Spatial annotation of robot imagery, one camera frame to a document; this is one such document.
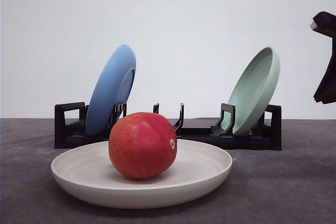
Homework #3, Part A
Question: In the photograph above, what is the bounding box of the blue plate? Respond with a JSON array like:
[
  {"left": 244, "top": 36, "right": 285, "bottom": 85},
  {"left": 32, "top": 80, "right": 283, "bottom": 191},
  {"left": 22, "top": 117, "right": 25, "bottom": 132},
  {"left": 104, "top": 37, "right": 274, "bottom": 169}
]
[{"left": 85, "top": 44, "right": 137, "bottom": 136}]

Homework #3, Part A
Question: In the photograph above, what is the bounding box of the green plate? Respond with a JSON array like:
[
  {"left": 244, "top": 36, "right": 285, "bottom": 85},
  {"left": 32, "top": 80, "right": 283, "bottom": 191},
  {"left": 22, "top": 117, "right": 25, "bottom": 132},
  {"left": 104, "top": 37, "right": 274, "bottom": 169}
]
[{"left": 222, "top": 47, "right": 280, "bottom": 136}]

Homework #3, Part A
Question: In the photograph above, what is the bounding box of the white plate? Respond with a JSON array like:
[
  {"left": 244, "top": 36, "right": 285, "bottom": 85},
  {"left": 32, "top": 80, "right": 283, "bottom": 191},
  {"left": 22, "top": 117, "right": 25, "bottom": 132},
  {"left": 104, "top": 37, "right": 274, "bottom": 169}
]
[{"left": 51, "top": 141, "right": 233, "bottom": 209}]

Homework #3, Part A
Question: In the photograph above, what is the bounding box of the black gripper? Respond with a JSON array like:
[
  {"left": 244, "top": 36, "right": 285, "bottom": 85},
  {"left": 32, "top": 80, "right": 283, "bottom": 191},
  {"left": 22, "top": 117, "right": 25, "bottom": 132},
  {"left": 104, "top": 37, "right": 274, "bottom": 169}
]
[{"left": 310, "top": 12, "right": 336, "bottom": 105}]

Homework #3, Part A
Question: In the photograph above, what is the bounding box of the red pomegranate fruit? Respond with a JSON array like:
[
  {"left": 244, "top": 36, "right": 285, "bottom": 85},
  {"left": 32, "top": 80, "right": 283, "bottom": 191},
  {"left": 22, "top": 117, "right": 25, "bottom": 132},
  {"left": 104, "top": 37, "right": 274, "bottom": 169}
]
[{"left": 108, "top": 112, "right": 177, "bottom": 179}]

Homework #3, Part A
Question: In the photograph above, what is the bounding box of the black plastic dish rack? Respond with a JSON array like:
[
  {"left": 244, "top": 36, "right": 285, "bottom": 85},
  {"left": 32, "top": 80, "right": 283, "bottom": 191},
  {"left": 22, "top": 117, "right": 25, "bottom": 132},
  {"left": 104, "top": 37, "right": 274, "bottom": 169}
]
[{"left": 55, "top": 102, "right": 282, "bottom": 151}]

